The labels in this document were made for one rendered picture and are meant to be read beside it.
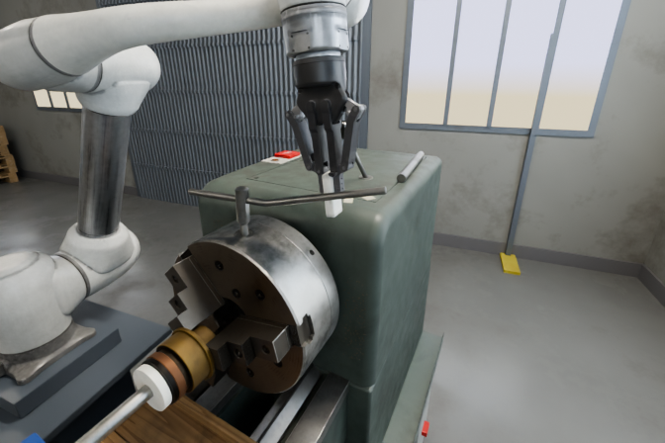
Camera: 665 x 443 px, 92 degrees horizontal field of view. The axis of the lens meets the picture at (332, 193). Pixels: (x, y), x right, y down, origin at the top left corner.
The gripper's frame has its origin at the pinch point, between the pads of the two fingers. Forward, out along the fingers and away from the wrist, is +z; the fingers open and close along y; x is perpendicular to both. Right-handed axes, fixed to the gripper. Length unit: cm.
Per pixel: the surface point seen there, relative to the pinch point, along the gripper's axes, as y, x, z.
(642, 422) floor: 85, 114, 143
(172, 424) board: -28, -20, 40
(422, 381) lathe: 3, 41, 79
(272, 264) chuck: -7.7, -8.0, 9.8
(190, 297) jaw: -20.7, -14.8, 14.5
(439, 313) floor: -10, 145, 132
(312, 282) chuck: -3.7, -3.6, 14.9
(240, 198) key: -13.4, -6.6, -0.6
